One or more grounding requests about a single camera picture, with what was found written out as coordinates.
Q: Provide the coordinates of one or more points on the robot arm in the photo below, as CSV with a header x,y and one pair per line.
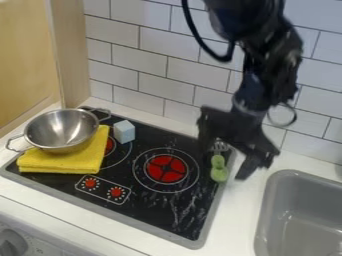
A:
x,y
267,56

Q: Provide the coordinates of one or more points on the toy sink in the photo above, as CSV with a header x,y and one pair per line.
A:
x,y
302,216

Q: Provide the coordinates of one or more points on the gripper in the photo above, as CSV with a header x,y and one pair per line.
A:
x,y
238,128

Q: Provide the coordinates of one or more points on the light blue block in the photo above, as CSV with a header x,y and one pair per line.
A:
x,y
124,132

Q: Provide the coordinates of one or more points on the toy stove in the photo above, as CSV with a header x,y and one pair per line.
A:
x,y
147,200

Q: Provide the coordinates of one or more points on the yellow cloth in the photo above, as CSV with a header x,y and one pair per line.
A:
x,y
67,161

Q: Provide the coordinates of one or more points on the silver pot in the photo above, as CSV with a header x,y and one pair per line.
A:
x,y
62,130

